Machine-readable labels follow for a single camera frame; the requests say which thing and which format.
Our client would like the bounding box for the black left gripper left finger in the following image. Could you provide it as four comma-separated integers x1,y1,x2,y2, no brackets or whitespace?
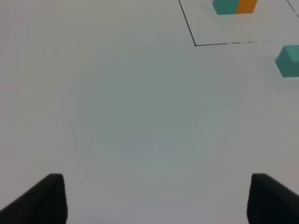
0,174,68,224

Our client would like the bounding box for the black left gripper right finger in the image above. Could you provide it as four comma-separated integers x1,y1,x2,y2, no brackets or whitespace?
247,173,299,224

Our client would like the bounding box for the teal cube block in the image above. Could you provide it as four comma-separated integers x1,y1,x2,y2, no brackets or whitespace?
275,45,299,77

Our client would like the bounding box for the orange template cube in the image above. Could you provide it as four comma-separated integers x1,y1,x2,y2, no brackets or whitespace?
236,0,257,14

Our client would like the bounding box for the teal template cube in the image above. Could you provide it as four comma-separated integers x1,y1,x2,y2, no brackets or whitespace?
212,0,239,15

